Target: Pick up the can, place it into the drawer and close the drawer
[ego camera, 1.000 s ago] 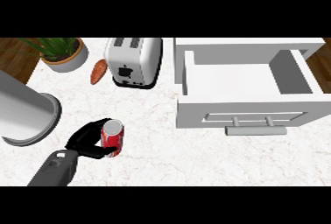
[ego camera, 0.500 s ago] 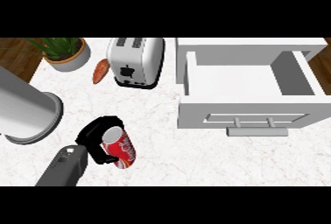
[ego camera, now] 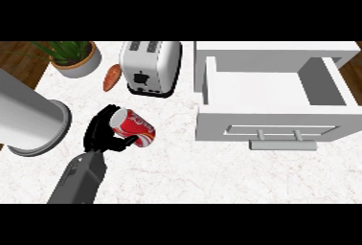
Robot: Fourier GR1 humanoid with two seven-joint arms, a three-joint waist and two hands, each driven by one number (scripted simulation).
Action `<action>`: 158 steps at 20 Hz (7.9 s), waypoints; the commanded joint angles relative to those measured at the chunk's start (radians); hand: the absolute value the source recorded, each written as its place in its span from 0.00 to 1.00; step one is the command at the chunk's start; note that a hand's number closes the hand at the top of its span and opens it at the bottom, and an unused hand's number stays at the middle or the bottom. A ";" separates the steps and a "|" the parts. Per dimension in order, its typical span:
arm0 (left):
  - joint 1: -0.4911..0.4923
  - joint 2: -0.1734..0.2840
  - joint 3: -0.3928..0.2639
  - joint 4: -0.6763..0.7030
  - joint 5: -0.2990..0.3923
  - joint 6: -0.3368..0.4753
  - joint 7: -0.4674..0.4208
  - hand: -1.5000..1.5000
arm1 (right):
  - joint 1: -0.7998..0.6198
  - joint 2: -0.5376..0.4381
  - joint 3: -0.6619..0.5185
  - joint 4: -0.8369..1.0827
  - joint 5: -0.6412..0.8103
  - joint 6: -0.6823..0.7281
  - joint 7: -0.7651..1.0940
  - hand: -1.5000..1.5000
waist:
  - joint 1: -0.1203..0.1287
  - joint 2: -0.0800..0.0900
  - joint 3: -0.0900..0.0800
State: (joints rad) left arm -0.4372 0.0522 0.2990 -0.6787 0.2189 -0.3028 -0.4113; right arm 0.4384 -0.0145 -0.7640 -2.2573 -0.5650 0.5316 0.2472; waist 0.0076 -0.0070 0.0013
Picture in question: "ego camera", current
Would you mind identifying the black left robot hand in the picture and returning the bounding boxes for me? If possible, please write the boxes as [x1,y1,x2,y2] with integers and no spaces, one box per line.
[83,103,142,154]

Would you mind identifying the red soda can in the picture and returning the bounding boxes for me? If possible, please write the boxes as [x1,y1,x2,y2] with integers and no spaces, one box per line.
[108,108,157,148]

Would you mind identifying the white drawer front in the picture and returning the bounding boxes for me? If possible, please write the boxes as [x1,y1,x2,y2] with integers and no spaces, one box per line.
[195,106,362,143]

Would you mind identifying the white open drawer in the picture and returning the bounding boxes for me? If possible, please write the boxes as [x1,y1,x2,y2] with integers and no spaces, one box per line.
[195,56,362,143]

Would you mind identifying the large white cylinder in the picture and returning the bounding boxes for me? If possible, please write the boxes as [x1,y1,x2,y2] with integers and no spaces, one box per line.
[0,68,74,158]

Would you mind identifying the orange carrot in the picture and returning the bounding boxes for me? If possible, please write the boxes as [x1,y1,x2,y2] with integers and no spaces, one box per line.
[102,63,123,93]

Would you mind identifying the grey plant pot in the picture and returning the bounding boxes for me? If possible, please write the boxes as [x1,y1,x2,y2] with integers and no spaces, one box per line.
[49,41,104,79]

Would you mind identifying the white toaster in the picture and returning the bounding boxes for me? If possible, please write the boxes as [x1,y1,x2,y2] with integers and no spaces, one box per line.
[117,40,184,99]

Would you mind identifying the green leafy plant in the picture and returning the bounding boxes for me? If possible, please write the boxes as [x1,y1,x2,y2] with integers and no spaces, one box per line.
[9,40,93,67]

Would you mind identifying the grey drawer handle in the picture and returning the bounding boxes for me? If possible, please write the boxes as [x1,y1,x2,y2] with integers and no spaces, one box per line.
[247,128,318,152]

